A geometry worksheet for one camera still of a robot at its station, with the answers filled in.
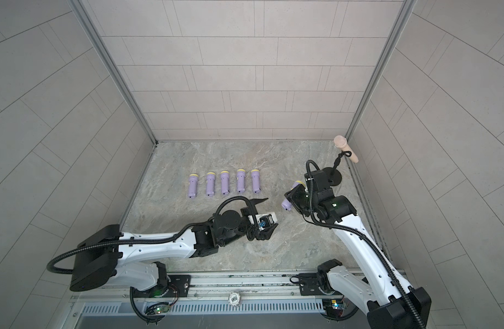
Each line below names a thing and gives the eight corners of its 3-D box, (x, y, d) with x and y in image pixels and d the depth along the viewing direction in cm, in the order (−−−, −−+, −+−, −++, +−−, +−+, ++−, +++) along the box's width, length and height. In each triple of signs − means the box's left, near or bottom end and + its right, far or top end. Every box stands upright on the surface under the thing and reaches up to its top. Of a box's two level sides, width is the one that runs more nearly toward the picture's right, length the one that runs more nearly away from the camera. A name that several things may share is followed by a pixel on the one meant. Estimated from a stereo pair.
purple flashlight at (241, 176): (237, 193, 97) (236, 190, 95) (237, 171, 105) (237, 169, 103) (245, 192, 97) (245, 190, 95) (245, 171, 105) (245, 168, 103)
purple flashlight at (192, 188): (188, 198, 95) (186, 195, 93) (191, 177, 103) (189, 174, 100) (196, 198, 96) (194, 194, 93) (198, 177, 103) (196, 173, 101)
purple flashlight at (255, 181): (253, 193, 97) (252, 190, 95) (251, 173, 105) (250, 169, 102) (261, 192, 98) (261, 189, 95) (258, 172, 105) (258, 169, 103)
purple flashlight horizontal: (205, 196, 95) (204, 194, 93) (207, 175, 103) (206, 172, 101) (214, 196, 95) (213, 193, 94) (215, 174, 103) (214, 172, 101)
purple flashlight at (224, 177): (221, 195, 96) (220, 192, 94) (221, 174, 103) (220, 171, 101) (230, 194, 96) (229, 191, 94) (229, 173, 104) (228, 170, 102)
